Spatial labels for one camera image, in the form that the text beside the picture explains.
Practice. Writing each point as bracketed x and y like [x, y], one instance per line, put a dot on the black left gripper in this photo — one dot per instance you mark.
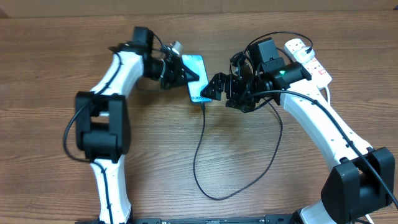
[174, 77]

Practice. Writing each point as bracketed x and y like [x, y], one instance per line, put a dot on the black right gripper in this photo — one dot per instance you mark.
[220, 84]

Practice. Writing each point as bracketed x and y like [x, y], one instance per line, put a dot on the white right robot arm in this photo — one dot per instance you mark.
[361, 179]

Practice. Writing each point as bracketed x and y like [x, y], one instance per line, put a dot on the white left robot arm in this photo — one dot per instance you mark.
[101, 119]

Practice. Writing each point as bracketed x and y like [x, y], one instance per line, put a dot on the white USB charger plug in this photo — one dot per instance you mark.
[304, 55]

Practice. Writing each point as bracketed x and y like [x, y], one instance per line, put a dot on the white power strip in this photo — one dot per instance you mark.
[319, 74]

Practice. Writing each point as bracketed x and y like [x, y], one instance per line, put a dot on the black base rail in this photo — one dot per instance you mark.
[214, 220]

